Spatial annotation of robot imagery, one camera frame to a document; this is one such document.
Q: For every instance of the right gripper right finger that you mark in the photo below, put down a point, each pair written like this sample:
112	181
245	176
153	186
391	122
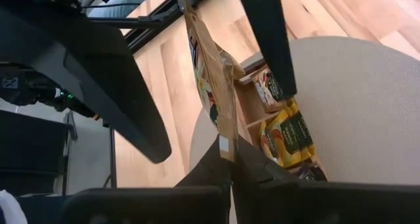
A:
311	204

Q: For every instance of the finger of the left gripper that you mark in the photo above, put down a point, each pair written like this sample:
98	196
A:
108	86
265	36

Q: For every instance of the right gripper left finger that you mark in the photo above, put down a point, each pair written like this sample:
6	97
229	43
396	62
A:
164	207

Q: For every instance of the blue tea bag packet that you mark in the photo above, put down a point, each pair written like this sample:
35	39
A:
311	174

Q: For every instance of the brown vanilla tea bag packet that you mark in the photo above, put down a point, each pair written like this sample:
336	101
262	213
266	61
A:
213	86
269	89

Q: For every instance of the orange mango tea bag packet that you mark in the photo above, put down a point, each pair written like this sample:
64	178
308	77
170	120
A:
279	142
303	132

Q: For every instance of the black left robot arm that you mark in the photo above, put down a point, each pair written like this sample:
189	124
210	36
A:
26	89

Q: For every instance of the wooden tea organizer box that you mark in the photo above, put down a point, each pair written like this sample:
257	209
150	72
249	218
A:
252	102

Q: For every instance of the round grey placemat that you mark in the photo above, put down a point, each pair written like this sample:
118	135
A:
361	119

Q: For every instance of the black desk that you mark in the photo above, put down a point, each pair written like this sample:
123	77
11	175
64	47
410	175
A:
29	151

